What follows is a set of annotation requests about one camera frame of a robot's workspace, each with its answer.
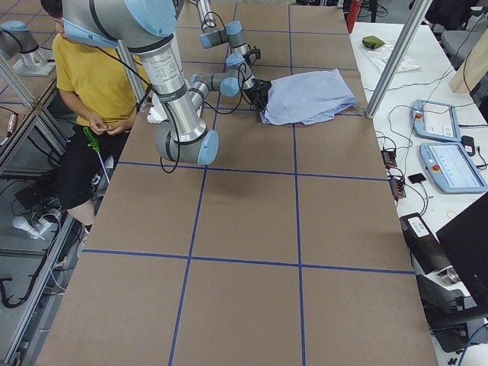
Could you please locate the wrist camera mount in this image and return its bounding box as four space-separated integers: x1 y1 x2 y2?
246 47 262 66

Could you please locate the teach pendant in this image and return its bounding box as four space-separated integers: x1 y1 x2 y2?
419 142 487 194
411 99 461 143

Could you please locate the black device with label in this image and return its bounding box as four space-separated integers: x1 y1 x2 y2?
399 213 451 274

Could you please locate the clear plastic bag MINI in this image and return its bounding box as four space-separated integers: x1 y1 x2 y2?
364 44 422 72

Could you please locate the light blue striped shirt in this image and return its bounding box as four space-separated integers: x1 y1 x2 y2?
260 69 358 126

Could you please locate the green handled tool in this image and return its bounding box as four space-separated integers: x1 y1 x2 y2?
83 127 100 154

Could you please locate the near teach pendant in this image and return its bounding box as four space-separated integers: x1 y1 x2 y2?
419 142 487 194

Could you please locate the aluminium frame post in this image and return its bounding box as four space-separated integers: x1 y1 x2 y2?
365 0 432 119

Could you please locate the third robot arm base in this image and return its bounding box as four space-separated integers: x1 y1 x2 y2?
1 21 55 76

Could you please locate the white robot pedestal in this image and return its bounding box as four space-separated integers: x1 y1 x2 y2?
147 94 168 124

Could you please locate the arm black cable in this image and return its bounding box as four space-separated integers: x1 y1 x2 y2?
201 11 223 30
159 64 260 175

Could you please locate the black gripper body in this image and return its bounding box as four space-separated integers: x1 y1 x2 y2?
246 79 271 111

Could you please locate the far teach pendant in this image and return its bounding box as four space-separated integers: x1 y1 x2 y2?
411 99 461 143

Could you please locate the green fabric pouch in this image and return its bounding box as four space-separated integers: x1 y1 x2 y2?
361 35 385 50

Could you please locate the black monitor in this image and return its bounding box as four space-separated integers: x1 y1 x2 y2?
437 194 487 304

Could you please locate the person in yellow shirt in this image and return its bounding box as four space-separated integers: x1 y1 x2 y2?
41 1 136 233

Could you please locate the orange black circuit board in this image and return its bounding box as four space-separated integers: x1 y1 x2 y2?
381 149 398 169

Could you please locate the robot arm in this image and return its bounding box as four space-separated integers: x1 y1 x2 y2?
63 1 271 165
196 0 254 57

